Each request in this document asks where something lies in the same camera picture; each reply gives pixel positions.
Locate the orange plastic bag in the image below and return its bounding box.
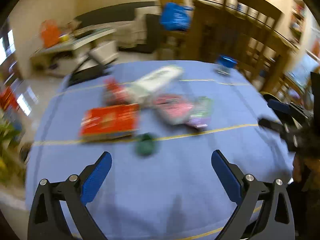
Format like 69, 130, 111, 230
40, 20, 61, 48

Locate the blue striped tablecloth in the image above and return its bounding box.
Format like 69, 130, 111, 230
26, 61, 292, 239

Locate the green purple snack packet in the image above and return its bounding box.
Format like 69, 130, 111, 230
185, 96, 213, 129

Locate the black tablet stand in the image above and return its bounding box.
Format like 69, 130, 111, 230
67, 52, 111, 87

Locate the dark green bottle cap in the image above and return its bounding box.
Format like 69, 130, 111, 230
135, 133, 158, 157

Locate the white green long box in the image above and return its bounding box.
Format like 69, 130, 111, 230
125, 65, 184, 107

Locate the wooden chair holding bag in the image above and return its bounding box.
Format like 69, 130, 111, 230
157, 0, 192, 60

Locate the white tv cabinet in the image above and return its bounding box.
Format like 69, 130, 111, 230
30, 28, 119, 77

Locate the blue plastic bag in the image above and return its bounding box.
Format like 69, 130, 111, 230
160, 2, 193, 31

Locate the green potted plant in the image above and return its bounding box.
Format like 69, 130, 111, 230
1, 111, 26, 186

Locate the black round trash bin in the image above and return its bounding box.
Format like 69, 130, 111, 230
260, 92, 280, 102

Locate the glass jar blue lid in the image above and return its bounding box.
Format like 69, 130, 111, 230
215, 55, 238, 76

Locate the red crate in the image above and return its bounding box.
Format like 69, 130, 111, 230
1, 87, 20, 111

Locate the pink snack packet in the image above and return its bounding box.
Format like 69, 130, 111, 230
152, 94, 194, 125

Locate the red crumpled wrapper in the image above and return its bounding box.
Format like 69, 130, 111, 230
104, 77, 129, 106

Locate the dark sofa with cover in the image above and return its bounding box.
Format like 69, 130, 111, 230
75, 1, 161, 54

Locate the red flat box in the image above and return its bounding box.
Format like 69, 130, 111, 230
79, 103, 139, 141

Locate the wooden chair near table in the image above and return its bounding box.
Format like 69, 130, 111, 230
223, 0, 282, 82

